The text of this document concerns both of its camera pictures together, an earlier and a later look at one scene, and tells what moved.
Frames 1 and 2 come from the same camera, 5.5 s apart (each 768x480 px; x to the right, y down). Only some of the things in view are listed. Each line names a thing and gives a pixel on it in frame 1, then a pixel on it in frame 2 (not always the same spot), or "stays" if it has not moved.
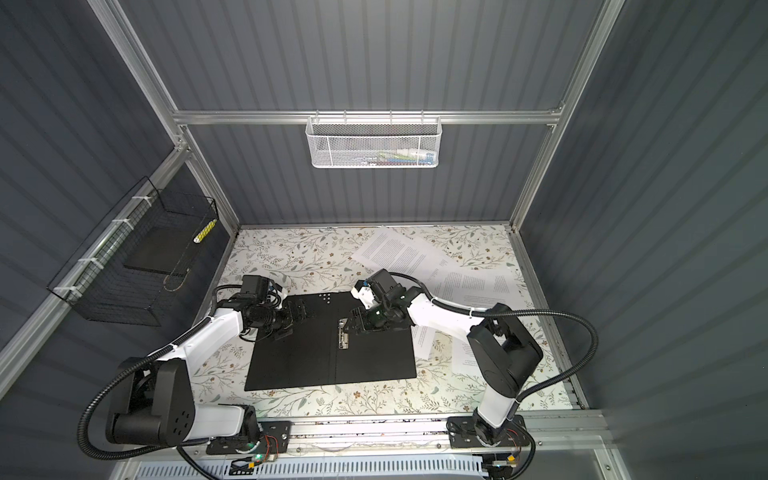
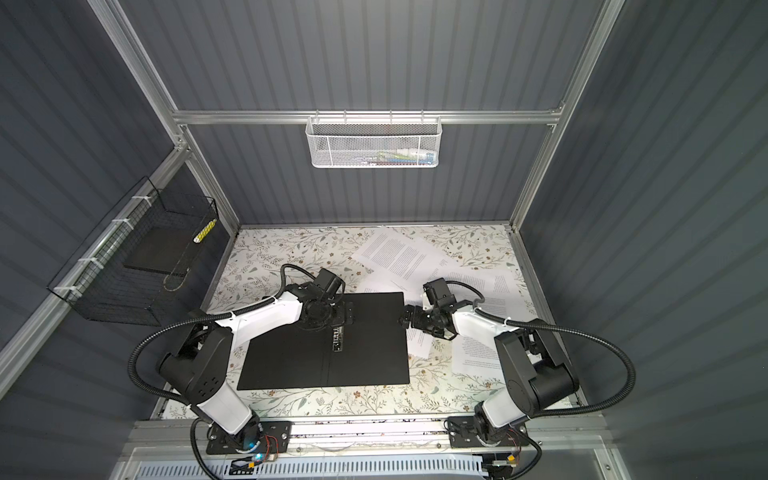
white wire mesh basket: [374, 141] stays
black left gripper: [299, 309] → [342, 319]
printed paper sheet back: [396, 252] stays
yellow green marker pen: [205, 230] stays
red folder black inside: [324, 352] stays
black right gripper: [359, 315] → [417, 321]
